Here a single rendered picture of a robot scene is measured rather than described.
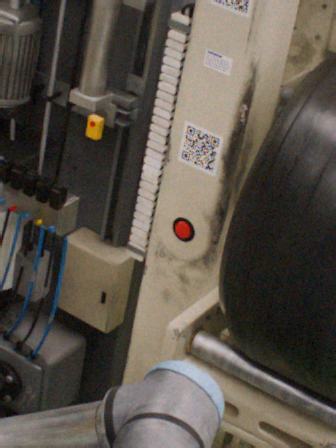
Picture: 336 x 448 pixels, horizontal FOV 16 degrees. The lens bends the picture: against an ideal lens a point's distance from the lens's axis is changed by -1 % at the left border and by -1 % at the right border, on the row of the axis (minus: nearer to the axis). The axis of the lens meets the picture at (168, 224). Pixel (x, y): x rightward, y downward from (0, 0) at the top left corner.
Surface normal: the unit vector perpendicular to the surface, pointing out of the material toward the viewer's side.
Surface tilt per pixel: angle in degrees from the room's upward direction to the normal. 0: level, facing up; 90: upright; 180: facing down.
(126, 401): 40
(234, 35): 90
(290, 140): 51
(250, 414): 90
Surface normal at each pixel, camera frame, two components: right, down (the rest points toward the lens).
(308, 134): -0.25, -0.34
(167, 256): -0.54, 0.35
